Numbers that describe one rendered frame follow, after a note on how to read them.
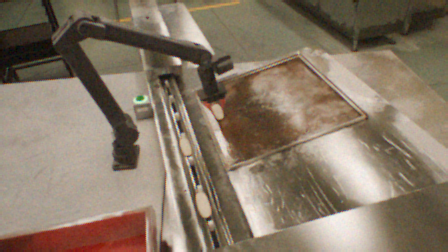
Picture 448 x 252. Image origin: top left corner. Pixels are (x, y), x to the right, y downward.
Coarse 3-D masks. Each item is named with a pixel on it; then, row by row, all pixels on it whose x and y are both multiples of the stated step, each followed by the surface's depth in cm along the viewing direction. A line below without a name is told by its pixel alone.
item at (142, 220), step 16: (144, 208) 94; (64, 224) 91; (80, 224) 91; (96, 224) 92; (112, 224) 94; (128, 224) 95; (144, 224) 96; (0, 240) 89; (16, 240) 90; (32, 240) 91; (48, 240) 92; (64, 240) 93; (80, 240) 95; (96, 240) 96
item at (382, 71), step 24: (192, 72) 176; (360, 72) 166; (384, 72) 164; (408, 72) 163; (192, 96) 157; (384, 96) 148; (408, 96) 147; (432, 96) 146; (192, 120) 143; (432, 120) 133; (216, 168) 119; (168, 192) 112; (216, 192) 110; (168, 216) 104; (240, 216) 102; (168, 240) 97; (216, 240) 96; (240, 240) 96
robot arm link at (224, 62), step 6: (204, 54) 112; (216, 54) 120; (222, 54) 120; (228, 54) 120; (204, 60) 113; (210, 60) 114; (216, 60) 117; (222, 60) 119; (228, 60) 120; (204, 66) 115; (210, 66) 116; (222, 66) 119; (228, 66) 120; (222, 72) 121
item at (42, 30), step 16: (0, 0) 276; (48, 0) 327; (48, 16) 291; (0, 32) 325; (16, 32) 322; (32, 32) 320; (48, 32) 317; (0, 48) 293; (16, 48) 311; (32, 48) 308; (48, 48) 305; (0, 64) 304; (16, 64) 301; (32, 64) 352; (64, 64) 330; (16, 80) 354
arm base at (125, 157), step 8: (112, 144) 120; (112, 152) 122; (120, 152) 120; (128, 152) 121; (136, 152) 125; (120, 160) 121; (128, 160) 121; (136, 160) 123; (120, 168) 121; (128, 168) 121
